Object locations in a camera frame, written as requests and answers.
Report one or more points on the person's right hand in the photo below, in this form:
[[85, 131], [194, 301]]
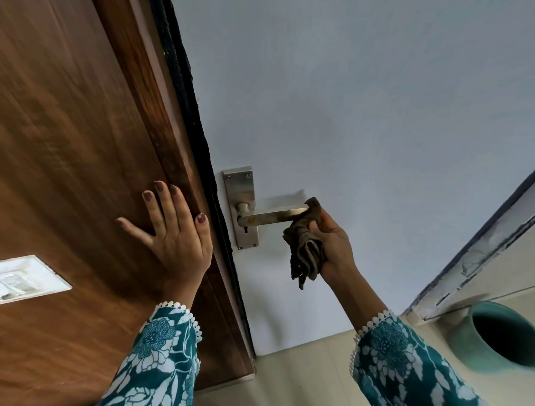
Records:
[[336, 251]]

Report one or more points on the person's left hand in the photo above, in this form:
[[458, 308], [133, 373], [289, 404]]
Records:
[[179, 251]]

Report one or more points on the person's left middle finger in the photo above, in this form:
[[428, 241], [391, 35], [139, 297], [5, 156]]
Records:
[[166, 207]]

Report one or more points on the person's left little finger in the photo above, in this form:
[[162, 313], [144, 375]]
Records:
[[133, 230]]

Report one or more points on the person's left thumb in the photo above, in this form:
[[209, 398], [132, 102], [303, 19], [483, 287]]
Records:
[[204, 234]]

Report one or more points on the person's right fingers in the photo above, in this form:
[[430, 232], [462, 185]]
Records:
[[322, 223]]

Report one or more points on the brown cleaning cloth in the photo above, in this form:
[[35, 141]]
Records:
[[307, 255]]

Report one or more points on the person's right forearm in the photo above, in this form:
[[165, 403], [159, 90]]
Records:
[[397, 355]]

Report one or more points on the person's left forearm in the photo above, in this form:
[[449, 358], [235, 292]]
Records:
[[163, 347]]

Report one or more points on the brown wooden panel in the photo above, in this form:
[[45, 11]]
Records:
[[71, 138]]

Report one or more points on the white door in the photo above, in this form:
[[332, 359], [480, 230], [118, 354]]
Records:
[[355, 104]]

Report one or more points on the black door seal strip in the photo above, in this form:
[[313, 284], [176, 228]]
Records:
[[184, 83]]

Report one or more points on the teal bucket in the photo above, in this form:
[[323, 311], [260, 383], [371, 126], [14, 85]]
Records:
[[464, 338]]

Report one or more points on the white switch plate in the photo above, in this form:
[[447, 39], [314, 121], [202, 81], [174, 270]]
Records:
[[31, 278]]

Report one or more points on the white painted door frame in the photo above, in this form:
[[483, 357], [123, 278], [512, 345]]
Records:
[[472, 267]]

